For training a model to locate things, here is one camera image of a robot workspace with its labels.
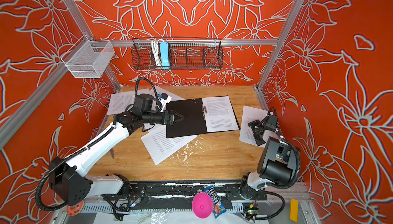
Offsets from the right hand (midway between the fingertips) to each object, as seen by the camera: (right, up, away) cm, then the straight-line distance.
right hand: (251, 127), depth 93 cm
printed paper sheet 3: (-55, -11, -5) cm, 57 cm away
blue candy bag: (-24, -32, -24) cm, 47 cm away
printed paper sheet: (-17, +6, +11) cm, 22 cm away
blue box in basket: (-53, +45, -3) cm, 70 cm away
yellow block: (+11, -34, -23) cm, 43 cm away
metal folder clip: (-29, +10, +11) cm, 33 cm away
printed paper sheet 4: (+6, +7, +17) cm, 19 cm away
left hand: (-43, +9, -20) cm, 48 cm away
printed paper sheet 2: (-91, +16, +18) cm, 94 cm away
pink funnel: (-32, -29, -27) cm, 51 cm away
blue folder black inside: (-30, +7, +9) cm, 32 cm away
